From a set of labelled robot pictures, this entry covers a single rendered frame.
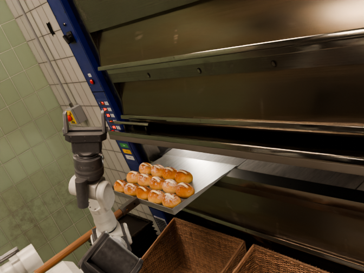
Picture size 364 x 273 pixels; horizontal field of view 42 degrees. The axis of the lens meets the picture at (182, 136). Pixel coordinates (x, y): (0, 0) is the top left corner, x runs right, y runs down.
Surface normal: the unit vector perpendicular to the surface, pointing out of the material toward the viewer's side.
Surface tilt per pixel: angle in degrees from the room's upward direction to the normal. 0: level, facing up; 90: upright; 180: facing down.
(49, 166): 90
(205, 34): 70
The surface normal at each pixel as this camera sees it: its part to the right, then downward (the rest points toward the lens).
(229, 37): -0.82, 0.17
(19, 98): 0.57, 0.06
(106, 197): 0.94, 0.16
